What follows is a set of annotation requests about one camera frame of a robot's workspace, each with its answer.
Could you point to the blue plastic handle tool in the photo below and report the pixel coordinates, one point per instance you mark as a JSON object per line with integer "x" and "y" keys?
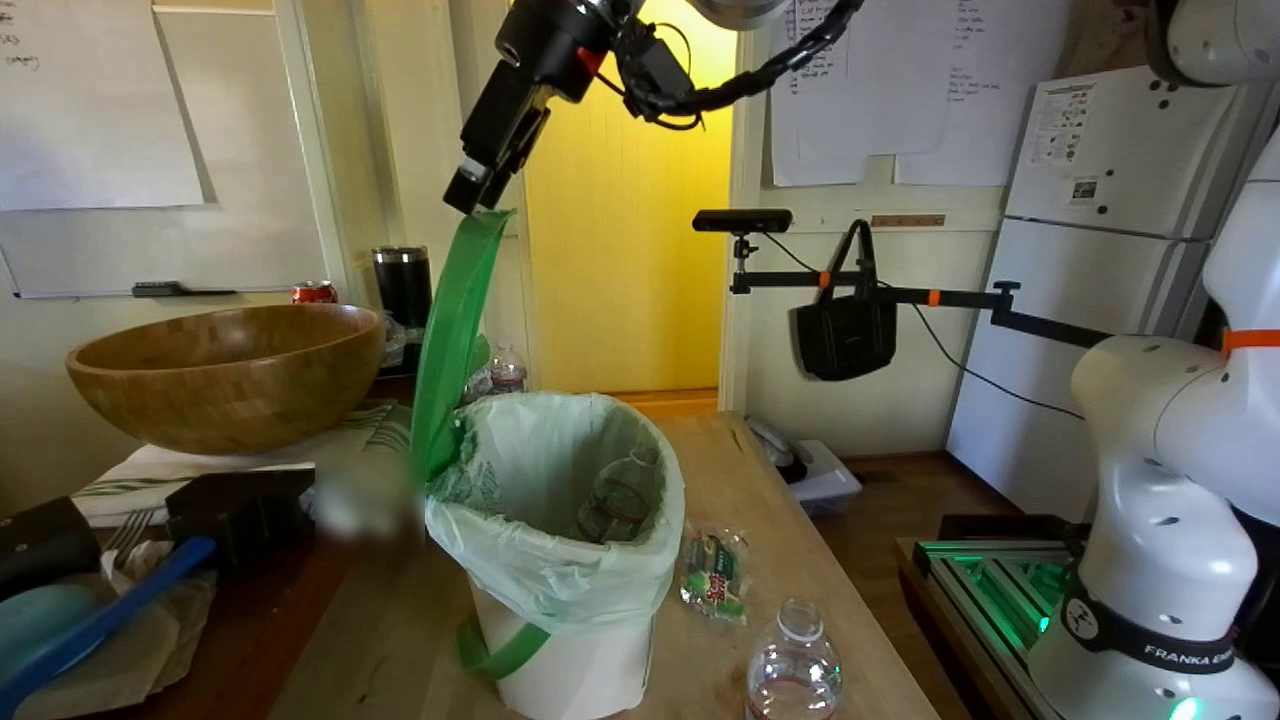
{"x": 79, "y": 637}

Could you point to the striped dish towel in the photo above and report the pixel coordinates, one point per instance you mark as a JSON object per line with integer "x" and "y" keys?
{"x": 360, "y": 475}

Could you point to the large wooden bowl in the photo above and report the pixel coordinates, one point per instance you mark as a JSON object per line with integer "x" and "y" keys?
{"x": 233, "y": 381}

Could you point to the small clear water bottle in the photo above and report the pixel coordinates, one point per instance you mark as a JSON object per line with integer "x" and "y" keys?
{"x": 793, "y": 674}

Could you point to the green lit robot controller box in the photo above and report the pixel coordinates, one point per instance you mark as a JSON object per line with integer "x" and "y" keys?
{"x": 1002, "y": 588}

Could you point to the dark travel mug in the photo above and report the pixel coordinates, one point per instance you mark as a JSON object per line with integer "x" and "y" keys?
{"x": 407, "y": 288}

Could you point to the black hanging bag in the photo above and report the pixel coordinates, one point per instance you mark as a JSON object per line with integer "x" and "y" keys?
{"x": 841, "y": 337}

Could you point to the red soda can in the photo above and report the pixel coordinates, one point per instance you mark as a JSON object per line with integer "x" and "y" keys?
{"x": 315, "y": 292}

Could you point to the green bin lid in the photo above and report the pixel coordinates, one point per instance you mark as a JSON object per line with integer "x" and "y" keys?
{"x": 452, "y": 344}

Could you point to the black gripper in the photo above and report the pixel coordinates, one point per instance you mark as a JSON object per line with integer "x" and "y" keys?
{"x": 544, "y": 49}

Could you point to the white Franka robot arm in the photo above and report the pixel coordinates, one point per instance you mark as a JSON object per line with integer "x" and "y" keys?
{"x": 1173, "y": 605}

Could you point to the whiteboard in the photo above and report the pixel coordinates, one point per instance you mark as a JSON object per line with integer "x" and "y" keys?
{"x": 89, "y": 113}

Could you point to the black camera on boom arm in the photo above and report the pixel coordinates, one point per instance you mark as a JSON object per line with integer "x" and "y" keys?
{"x": 771, "y": 222}

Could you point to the white bin with green liner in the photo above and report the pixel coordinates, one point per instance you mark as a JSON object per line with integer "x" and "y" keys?
{"x": 560, "y": 627}

